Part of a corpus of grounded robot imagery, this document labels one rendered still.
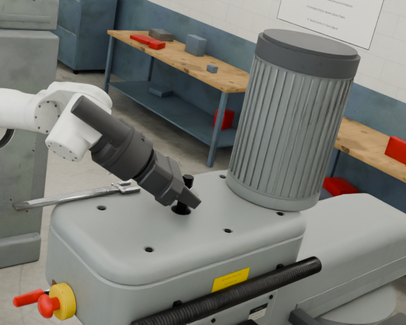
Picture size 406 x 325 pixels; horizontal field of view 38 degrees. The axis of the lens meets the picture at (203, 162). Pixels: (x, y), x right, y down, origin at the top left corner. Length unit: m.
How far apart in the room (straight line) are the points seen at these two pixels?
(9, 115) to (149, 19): 7.08
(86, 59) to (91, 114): 7.59
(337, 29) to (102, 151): 5.12
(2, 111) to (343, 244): 0.82
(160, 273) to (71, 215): 0.19
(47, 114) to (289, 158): 0.45
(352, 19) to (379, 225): 4.45
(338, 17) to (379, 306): 4.60
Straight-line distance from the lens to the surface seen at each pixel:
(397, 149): 5.00
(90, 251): 0.95
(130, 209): 1.06
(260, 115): 1.13
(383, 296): 1.68
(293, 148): 1.12
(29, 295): 1.13
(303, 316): 1.35
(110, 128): 0.95
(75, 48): 8.42
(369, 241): 1.51
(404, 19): 5.62
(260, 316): 1.25
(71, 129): 0.97
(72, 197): 1.06
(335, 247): 1.41
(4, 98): 1.10
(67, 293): 1.02
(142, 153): 0.99
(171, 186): 1.00
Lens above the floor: 2.39
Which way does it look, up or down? 23 degrees down
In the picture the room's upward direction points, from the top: 12 degrees clockwise
